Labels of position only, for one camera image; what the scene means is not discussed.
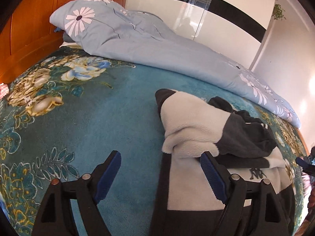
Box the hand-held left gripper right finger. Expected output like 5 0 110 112
200 151 290 236

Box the black and white fleece jacket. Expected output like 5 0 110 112
151 88 296 236

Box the wooden headboard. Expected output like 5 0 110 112
0 0 128 84

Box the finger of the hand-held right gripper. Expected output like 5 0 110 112
295 157 315 174

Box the teal floral blanket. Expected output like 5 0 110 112
0 46 308 236

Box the green hanging plant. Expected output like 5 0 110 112
272 3 287 21

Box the white and black wardrobe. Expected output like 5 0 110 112
125 0 276 71

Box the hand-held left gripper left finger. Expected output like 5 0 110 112
31 150 122 236

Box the light blue daisy quilt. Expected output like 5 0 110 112
49 0 302 128

